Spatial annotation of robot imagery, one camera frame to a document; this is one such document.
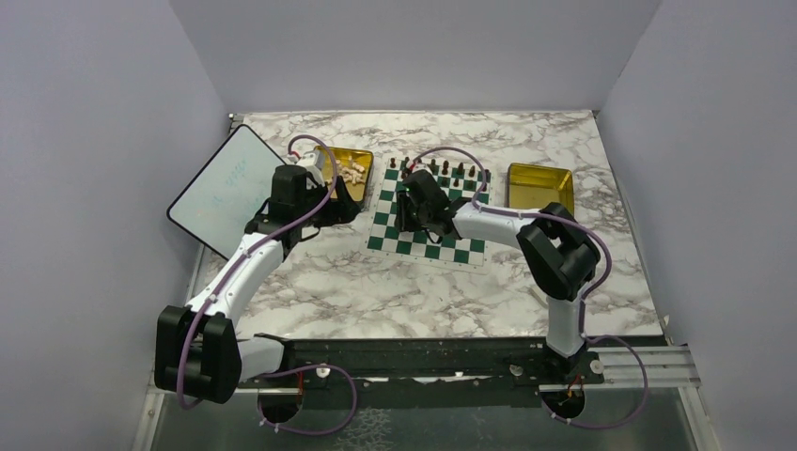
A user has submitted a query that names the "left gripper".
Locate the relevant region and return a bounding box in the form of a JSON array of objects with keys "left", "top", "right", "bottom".
[{"left": 296, "top": 175, "right": 361, "bottom": 226}]

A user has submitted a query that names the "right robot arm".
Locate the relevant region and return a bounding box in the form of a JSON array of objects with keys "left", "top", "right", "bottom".
[{"left": 395, "top": 170, "right": 601, "bottom": 382}]

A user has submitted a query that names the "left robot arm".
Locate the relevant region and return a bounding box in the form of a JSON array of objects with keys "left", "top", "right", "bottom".
[{"left": 154, "top": 164, "right": 361, "bottom": 410}]

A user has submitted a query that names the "gold tin with light pieces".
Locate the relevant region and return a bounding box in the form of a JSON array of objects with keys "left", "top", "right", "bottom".
[{"left": 331, "top": 148, "right": 374, "bottom": 208}]

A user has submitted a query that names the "green white chess board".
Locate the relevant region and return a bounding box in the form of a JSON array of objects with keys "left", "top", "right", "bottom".
[{"left": 361, "top": 154, "right": 490, "bottom": 274}]

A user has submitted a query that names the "gold tin with dark pieces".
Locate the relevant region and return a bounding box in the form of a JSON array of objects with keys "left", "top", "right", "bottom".
[{"left": 506, "top": 163, "right": 575, "bottom": 213}]

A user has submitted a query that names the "small whiteboard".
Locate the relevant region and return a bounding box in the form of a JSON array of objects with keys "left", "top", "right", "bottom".
[{"left": 166, "top": 124, "right": 285, "bottom": 258}]

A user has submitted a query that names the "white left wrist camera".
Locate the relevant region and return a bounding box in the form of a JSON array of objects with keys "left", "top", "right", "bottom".
[{"left": 296, "top": 150, "right": 326, "bottom": 189}]

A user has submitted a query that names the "black mounting rail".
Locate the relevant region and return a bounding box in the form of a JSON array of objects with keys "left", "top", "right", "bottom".
[{"left": 236, "top": 337, "right": 605, "bottom": 412}]

